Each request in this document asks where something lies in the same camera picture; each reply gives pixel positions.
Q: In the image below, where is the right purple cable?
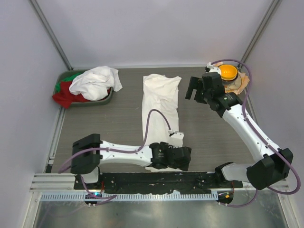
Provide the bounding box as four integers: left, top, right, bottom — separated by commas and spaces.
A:
208, 58, 301, 207

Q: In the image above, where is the green t-shirt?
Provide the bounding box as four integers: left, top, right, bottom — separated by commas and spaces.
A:
55, 73, 81, 93

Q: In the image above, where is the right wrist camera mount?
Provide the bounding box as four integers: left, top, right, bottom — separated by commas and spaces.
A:
205, 63, 221, 76

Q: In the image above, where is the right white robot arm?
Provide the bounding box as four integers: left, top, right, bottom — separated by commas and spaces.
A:
185, 72, 293, 190

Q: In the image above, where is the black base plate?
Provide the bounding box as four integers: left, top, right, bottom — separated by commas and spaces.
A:
86, 172, 243, 195

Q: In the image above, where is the beige ceramic plate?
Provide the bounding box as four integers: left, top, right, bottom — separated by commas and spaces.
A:
222, 72, 242, 92

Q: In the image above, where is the purple cable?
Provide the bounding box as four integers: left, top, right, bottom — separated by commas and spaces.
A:
208, 58, 301, 207
58, 108, 174, 206

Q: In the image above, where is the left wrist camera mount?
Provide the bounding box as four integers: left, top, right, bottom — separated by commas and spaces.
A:
168, 130, 184, 148

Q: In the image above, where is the yellow checkered cloth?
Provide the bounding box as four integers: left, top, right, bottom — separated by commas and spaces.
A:
214, 62, 250, 95

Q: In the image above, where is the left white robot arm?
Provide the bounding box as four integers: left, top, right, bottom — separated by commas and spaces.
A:
70, 132, 192, 190

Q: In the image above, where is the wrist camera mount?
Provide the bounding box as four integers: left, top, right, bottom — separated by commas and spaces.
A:
205, 63, 221, 76
168, 130, 184, 148

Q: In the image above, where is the aluminium rail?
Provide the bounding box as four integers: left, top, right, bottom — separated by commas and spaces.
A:
29, 173, 289, 192

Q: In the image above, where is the white slotted cable duct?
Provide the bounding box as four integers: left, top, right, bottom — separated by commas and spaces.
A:
40, 191, 218, 201

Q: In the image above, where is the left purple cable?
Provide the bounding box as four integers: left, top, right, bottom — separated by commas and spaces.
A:
58, 108, 174, 206

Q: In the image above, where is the dark ceramic bowl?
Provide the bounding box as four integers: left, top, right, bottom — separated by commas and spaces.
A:
221, 77, 238, 83

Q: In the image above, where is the red t-shirt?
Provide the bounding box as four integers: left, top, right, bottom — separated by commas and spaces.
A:
52, 81, 108, 109

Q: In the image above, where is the orange bowl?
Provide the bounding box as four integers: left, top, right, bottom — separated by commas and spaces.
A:
219, 64, 238, 81

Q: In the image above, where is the white t-shirt with robot print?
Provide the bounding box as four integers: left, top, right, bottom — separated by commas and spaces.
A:
141, 73, 185, 172

